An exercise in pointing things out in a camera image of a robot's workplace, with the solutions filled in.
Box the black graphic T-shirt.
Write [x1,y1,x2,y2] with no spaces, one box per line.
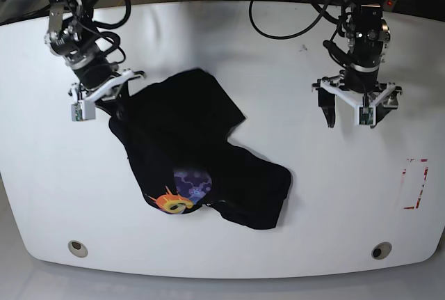
[108,68,292,230]

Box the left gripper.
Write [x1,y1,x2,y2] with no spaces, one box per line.
[311,67,402,128]

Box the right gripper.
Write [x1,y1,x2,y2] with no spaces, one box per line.
[68,56,146,119]

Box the table cable grommet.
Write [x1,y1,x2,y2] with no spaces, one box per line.
[371,242,392,260]
[67,240,88,258]

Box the left table cable grommet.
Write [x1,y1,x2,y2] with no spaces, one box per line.
[67,240,88,258]

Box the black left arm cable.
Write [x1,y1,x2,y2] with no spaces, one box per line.
[248,0,343,40]

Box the right table cable grommet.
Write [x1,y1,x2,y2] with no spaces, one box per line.
[371,242,392,260]

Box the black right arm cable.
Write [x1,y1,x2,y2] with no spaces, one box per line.
[88,0,133,68]

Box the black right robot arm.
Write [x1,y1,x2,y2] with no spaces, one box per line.
[45,0,145,122]

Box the red tape rectangle marking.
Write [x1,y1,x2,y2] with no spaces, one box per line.
[400,159,429,210]

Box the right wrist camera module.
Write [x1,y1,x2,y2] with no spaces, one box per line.
[71,100,96,122]

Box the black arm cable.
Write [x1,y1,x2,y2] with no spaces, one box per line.
[248,0,343,40]
[88,0,133,68]

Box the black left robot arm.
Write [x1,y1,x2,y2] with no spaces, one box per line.
[311,0,403,128]

